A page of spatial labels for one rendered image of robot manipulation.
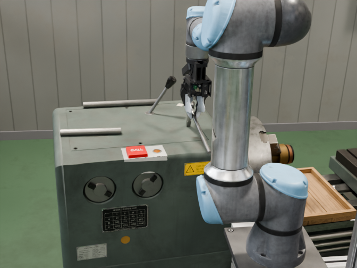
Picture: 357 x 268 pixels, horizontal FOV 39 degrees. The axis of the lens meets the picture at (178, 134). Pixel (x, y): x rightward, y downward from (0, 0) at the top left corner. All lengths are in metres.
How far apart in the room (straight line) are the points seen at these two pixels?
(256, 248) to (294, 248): 0.09
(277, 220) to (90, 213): 0.64
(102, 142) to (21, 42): 2.85
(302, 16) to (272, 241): 0.53
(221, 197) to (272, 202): 0.12
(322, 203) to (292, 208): 0.91
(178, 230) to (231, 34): 0.86
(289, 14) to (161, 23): 3.33
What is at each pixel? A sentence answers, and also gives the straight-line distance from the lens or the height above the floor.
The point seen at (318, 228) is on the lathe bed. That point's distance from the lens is 2.10.
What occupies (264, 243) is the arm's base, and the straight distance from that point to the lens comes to 1.29.
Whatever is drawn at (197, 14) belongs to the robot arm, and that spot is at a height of 1.67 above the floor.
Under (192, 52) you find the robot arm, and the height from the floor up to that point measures 1.55.
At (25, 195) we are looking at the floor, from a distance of 3.88.
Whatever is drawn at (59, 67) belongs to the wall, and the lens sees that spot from 4.47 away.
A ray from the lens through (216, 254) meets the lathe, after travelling 1.84.
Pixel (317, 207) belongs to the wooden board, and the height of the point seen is 0.88.
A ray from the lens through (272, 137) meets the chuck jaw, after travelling 1.89.
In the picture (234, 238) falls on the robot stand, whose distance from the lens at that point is 1.39.
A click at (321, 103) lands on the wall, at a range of 4.98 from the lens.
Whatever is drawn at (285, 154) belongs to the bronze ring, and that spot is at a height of 1.10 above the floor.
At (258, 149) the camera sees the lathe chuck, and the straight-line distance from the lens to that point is 1.83.
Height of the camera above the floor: 1.98
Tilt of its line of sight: 25 degrees down
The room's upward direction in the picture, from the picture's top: 2 degrees clockwise
